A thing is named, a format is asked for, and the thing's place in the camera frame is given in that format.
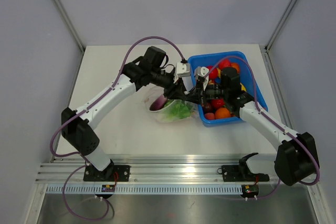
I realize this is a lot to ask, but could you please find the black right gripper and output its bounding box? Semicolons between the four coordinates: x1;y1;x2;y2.
186;79;229;106

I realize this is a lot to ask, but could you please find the purple onion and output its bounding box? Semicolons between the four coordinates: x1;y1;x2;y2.
149;95;167;111

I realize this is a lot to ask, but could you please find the green lettuce head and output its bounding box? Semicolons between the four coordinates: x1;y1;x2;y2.
162;100;194;122

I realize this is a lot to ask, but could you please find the clear dotted zip top bag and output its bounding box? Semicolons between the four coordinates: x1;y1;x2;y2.
140;86;199;123

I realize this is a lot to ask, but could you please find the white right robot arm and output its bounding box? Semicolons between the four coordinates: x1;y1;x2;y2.
188;67;320;186

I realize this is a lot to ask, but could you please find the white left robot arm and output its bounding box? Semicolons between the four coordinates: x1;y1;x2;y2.
61;46;191;181

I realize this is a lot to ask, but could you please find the orange fruit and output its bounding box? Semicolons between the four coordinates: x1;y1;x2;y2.
215;107;232;120

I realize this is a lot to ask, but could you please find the blue plastic bin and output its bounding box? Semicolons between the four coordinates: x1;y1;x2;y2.
187;51;268;127

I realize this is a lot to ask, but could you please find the orange small pumpkin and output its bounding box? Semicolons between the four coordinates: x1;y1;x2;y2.
231;62;240;74

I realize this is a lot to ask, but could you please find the red apple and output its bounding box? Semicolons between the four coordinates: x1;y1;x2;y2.
218;59;232;70

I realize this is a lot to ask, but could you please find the dark purple plum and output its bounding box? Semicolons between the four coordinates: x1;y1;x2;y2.
203;102;214;114

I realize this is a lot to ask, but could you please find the small pink peach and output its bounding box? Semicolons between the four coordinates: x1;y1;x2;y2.
204;113;216;121

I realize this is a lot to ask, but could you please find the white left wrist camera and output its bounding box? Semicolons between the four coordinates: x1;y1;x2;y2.
173;62;191;83

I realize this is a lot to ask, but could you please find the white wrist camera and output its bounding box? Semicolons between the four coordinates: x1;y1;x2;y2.
194;67;209;91
173;62;191;83

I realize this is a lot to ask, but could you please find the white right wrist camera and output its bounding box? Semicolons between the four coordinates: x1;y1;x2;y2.
194;67;209;91

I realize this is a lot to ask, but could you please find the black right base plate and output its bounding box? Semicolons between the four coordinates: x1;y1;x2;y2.
217;165;270;183

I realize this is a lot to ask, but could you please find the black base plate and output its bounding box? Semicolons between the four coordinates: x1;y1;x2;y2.
83;165;131;182
217;165;270;183

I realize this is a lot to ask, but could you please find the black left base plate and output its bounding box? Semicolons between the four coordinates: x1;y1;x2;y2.
83;165;131;182

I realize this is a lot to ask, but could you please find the aluminium rail frame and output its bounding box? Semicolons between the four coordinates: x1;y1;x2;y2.
34;155;321;196

